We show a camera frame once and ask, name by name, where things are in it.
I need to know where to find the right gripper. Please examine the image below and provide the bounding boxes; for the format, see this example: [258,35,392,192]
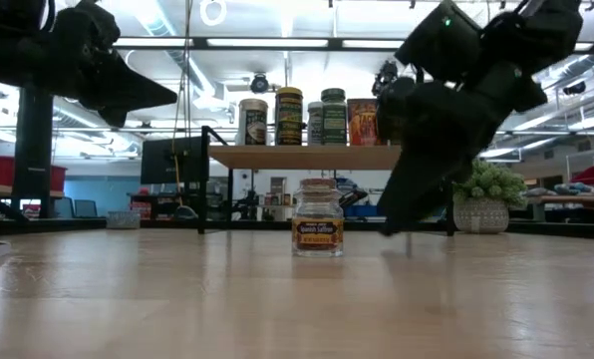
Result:
[376,62,550,237]

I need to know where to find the black monitor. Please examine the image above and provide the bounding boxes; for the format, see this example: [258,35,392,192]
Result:
[141,137,204,185]

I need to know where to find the wooden shelf black metal legs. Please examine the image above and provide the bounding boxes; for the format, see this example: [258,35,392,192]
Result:
[198,124,452,236]

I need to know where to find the hanging grey cord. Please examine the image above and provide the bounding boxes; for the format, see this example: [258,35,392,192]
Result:
[175,0,194,126]

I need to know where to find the white ring light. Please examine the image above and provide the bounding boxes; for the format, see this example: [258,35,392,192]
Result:
[199,0,227,27]

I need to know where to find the red tool cart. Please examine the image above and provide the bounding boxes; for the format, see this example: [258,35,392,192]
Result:
[129,186,152,220]

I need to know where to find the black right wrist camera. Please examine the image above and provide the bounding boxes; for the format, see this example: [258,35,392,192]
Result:
[375,74,419,147]

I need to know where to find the blue storage bins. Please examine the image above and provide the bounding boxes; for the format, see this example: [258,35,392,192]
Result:
[343,201,386,219]

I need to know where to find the spice jar green lid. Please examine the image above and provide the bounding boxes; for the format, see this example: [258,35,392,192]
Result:
[320,88,348,147]

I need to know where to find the small saffron jar cork stopper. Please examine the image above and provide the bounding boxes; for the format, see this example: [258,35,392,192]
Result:
[291,178,346,258]

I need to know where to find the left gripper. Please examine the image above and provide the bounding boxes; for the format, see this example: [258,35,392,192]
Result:
[42,0,179,129]

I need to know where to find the cloth pile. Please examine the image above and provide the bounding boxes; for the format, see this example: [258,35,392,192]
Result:
[525,181,594,198]

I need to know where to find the green succulent in patterned pot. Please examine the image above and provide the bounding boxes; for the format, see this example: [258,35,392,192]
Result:
[450,158,529,235]

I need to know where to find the black overhead rig camera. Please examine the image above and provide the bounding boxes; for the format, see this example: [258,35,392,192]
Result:
[249,72,282,95]

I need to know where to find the wooden side table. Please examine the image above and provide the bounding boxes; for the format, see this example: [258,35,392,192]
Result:
[525,193,594,223]

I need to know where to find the black ceiling camera with cable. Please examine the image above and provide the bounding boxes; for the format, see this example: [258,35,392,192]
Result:
[371,59,399,96]

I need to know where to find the black aluminium rig frame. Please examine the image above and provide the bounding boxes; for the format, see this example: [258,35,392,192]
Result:
[0,35,594,238]

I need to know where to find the yellow handled broom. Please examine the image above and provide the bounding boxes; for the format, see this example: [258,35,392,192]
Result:
[172,153,199,220]

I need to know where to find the furikake seasoning jar tan lid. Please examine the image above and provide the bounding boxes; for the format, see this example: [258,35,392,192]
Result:
[236,98,269,147]

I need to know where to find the blue chair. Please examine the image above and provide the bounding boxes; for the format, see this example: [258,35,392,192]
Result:
[75,198,99,219]
[55,196,77,219]

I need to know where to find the dark spice jar yellow lid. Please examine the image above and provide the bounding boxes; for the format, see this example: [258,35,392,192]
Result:
[274,87,305,147]

